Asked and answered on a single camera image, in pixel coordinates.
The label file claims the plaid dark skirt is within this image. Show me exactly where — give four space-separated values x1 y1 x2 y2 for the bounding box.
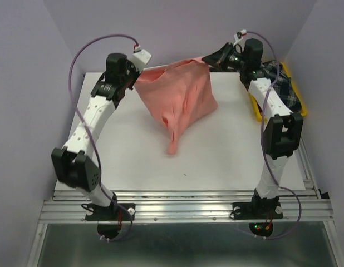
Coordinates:
261 60 302 112

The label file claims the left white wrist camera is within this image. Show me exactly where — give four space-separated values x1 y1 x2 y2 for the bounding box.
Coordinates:
130 49 152 72

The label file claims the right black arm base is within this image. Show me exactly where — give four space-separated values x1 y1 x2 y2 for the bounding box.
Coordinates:
229 202 284 239

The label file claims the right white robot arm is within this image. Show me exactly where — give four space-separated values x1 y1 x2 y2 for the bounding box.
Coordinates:
202 38 303 220

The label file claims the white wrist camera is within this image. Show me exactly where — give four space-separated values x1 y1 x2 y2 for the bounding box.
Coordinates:
233 29 247 47
130 49 152 72

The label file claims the pink pleated skirt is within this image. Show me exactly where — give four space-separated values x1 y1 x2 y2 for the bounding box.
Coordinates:
135 57 218 155

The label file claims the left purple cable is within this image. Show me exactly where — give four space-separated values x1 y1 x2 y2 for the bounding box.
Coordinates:
68 33 134 242

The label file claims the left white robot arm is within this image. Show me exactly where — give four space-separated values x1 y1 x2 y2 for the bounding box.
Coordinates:
51 50 151 219

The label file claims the purple cable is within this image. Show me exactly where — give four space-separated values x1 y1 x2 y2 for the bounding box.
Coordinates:
68 33 134 242
235 30 302 240

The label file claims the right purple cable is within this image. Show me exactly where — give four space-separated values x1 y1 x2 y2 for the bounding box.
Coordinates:
235 30 302 240

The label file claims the aluminium frame rail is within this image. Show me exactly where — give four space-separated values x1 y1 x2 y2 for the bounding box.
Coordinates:
27 145 344 266

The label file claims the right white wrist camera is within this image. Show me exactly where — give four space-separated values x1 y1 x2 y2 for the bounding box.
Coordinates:
233 29 247 47

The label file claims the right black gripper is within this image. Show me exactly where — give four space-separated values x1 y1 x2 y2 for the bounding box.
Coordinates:
202 41 248 71

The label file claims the yellow plastic bin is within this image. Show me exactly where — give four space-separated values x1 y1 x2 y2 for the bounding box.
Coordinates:
249 62 307 122

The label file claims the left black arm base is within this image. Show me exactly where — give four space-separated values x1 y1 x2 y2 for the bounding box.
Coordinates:
81 202 136 243

